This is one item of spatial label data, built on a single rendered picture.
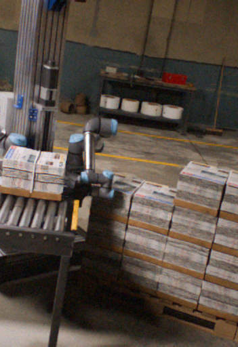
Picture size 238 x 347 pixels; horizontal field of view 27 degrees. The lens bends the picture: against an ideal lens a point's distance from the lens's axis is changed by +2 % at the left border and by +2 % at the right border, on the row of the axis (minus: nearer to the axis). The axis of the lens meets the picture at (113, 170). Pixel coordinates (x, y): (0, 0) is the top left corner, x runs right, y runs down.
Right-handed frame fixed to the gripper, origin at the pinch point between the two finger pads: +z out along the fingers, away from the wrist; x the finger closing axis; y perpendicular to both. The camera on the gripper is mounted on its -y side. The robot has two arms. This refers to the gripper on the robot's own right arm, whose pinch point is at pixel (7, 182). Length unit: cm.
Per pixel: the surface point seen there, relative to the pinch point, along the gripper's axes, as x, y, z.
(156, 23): 657, 122, 155
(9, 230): -68, -2, 13
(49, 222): -54, -1, 33
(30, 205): -33.5, -0.5, 18.9
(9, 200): -29.9, -0.6, 6.4
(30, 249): -67, -11, 25
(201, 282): -16, -44, 138
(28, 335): -44, -81, 29
